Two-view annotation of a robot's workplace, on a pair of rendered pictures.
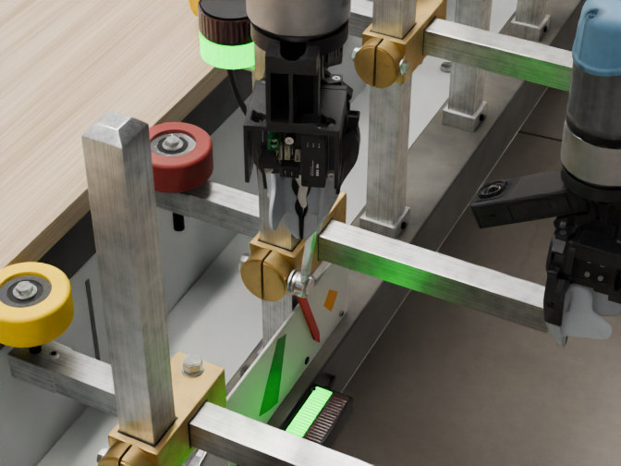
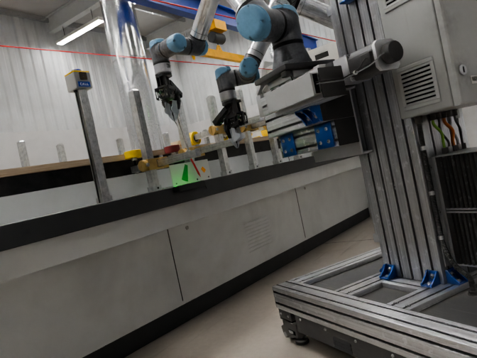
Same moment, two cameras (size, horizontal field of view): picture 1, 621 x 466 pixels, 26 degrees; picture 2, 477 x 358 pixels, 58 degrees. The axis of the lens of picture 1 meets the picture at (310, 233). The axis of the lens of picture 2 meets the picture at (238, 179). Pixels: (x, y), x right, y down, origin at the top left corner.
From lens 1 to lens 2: 153 cm
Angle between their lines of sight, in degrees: 39
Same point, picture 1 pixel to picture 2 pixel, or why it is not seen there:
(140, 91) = not seen: hidden behind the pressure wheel
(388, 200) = (223, 164)
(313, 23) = (162, 69)
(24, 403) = (138, 191)
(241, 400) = (174, 170)
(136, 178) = (136, 98)
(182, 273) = not seen: hidden behind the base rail
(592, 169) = (223, 96)
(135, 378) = (142, 143)
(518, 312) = (226, 143)
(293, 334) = (190, 167)
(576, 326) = (235, 138)
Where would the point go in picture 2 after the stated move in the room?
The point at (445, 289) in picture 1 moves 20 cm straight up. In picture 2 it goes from (215, 146) to (206, 104)
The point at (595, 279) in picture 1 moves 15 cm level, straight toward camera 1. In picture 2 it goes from (233, 123) to (216, 123)
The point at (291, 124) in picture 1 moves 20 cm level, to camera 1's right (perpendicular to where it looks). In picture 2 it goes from (160, 86) to (204, 74)
